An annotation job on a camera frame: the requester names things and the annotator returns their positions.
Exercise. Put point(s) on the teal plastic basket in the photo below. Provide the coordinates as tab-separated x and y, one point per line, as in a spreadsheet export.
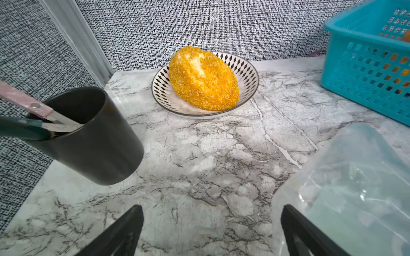
367	60

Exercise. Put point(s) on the black cup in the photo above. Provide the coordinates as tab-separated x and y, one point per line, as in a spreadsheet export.
105	149

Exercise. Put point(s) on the pink stick in cup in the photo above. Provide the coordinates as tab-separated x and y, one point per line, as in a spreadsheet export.
33	106

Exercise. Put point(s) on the white patterned bowl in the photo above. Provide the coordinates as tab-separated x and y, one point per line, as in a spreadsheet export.
164	94

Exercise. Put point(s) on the dark green stick in cup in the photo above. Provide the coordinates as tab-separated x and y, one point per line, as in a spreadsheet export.
34	129

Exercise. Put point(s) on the orange fruit in bowl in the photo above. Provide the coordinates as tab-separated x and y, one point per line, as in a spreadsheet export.
203	80

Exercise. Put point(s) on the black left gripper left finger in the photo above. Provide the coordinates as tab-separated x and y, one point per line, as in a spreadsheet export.
120	238

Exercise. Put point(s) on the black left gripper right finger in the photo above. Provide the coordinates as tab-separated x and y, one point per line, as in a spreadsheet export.
303	238

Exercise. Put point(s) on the clear zip-top bag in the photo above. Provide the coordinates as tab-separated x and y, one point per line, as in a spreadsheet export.
356	190

